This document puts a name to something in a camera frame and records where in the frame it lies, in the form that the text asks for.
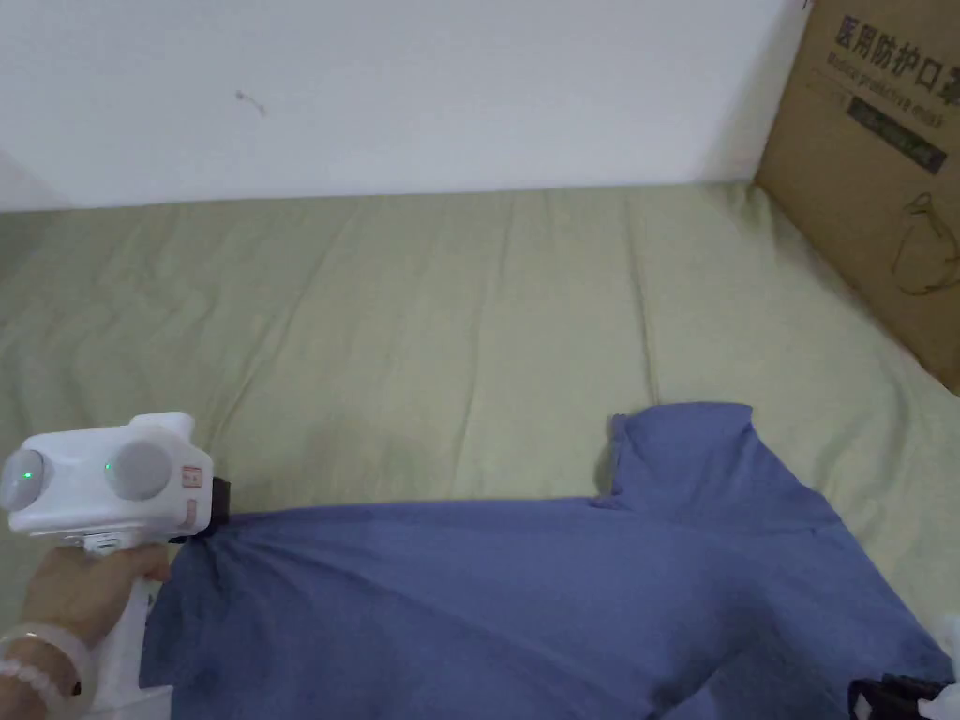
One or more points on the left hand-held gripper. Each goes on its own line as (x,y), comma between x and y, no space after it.
(90,487)

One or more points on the blue shirt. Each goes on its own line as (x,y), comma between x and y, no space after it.
(487,592)

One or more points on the person's left hand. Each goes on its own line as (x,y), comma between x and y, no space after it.
(82,581)

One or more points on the bed with pale green sheet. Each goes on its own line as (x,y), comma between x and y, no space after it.
(375,315)

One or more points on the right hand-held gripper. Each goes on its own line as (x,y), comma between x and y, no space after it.
(943,706)

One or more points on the person's left forearm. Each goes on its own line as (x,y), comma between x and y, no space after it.
(34,675)

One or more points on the brown cardboard carton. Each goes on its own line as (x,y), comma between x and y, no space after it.
(870,187)

